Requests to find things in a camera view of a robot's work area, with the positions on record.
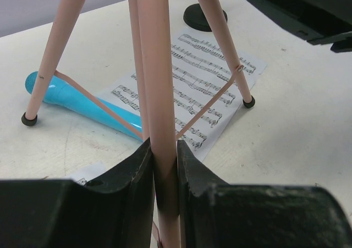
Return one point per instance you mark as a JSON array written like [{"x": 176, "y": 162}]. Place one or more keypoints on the left sheet music page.
[{"x": 85, "y": 174}]

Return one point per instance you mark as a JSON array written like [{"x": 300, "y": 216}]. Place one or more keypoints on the pink perforated music stand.
[{"x": 152, "y": 53}]

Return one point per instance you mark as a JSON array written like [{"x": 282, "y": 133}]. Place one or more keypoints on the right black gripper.
[{"x": 318, "y": 22}]

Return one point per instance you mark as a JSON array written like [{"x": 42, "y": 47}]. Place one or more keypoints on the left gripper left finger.
[{"x": 113, "y": 210}]

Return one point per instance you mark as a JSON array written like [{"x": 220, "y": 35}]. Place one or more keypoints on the black microphone stand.
[{"x": 195, "y": 18}]

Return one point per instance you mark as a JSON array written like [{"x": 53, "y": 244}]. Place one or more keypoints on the blue toy microphone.
[{"x": 62, "y": 94}]

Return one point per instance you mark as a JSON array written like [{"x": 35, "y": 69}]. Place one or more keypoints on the sheet music page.
[
  {"x": 199, "y": 71},
  {"x": 85, "y": 174}
]

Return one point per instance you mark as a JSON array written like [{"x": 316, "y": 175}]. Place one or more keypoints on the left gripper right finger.
[{"x": 214, "y": 213}]

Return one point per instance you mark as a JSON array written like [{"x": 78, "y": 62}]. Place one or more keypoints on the right sheet music page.
[{"x": 199, "y": 71}]

